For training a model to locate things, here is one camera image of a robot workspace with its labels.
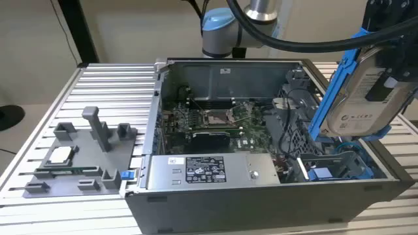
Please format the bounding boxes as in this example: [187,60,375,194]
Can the thin black wall cable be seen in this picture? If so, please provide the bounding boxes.
[48,0,81,65]

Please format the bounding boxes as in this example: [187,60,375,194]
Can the grey metal disk bay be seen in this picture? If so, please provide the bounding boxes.
[263,69,384,183]

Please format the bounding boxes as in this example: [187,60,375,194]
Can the hard disk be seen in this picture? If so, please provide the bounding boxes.
[308,26,418,143]

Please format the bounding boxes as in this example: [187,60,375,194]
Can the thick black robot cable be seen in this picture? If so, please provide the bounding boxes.
[227,0,418,53]

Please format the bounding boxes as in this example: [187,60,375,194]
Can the black graphics card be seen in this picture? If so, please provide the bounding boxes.
[191,131,231,154]

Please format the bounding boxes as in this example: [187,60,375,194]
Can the black upright post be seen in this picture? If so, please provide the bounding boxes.
[60,0,100,64]

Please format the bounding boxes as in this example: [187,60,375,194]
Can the green RAM stick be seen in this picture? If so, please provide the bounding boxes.
[36,167,99,173]

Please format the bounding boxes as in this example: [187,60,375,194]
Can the silver power supply unit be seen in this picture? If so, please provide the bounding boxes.
[143,153,282,190]

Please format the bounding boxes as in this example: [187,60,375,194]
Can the metal socket cover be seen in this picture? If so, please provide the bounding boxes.
[230,104,255,123]

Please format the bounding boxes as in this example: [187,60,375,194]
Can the grey parts rack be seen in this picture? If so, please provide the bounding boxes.
[21,106,137,199]

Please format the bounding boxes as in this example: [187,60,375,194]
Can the blue disk wire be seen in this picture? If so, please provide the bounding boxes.
[335,141,363,161]

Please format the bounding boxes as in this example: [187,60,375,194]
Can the black cables behind arm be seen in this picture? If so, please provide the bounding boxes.
[188,0,216,19]

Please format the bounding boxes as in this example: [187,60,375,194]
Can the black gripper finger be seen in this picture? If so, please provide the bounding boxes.
[364,70,398,102]

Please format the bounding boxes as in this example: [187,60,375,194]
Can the black round stand base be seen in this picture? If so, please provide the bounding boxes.
[0,104,27,132]

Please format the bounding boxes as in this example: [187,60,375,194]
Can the green motherboard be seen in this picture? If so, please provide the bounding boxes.
[161,97,274,155]

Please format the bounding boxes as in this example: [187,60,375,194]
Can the black disk wire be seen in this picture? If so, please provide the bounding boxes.
[282,88,316,123]

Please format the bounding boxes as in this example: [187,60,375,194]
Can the black open PC case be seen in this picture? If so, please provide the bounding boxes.
[125,57,415,235]

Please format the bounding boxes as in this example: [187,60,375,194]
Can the silver CPU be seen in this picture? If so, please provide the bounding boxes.
[47,147,75,164]

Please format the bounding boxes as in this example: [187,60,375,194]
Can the CPU socket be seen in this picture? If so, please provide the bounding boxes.
[202,110,235,128]

